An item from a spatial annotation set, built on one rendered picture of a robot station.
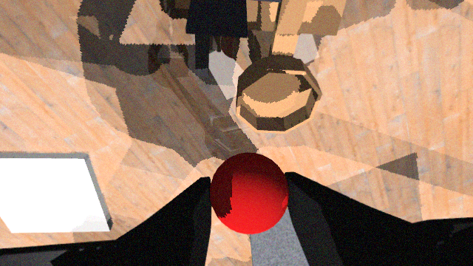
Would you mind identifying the red ball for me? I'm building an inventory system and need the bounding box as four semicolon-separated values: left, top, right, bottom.
210;152;289;233

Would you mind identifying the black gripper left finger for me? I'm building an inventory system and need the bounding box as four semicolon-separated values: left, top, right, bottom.
0;177;212;266

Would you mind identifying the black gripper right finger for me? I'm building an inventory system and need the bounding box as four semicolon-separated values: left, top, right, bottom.
285;171;473;266

